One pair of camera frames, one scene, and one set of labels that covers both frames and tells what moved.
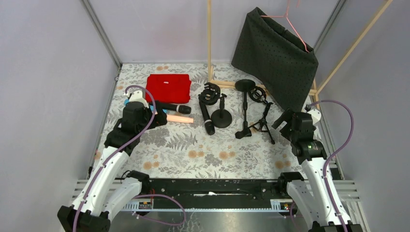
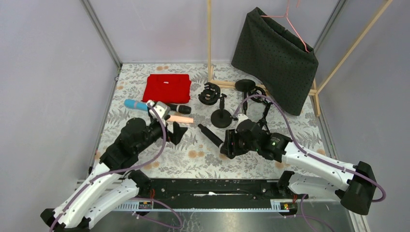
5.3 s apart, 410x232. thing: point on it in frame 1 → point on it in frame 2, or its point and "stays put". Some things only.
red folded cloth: x=168 y=88 stays put
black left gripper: x=157 y=113 → x=169 y=132
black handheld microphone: x=209 y=124 → x=218 y=142
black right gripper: x=286 y=118 → x=230 y=144
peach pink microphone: x=182 y=119 stays put
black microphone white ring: x=180 y=108 stays put
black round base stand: x=221 y=118 stays put
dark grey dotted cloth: x=278 y=61 stays put
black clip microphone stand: x=244 y=85 stays put
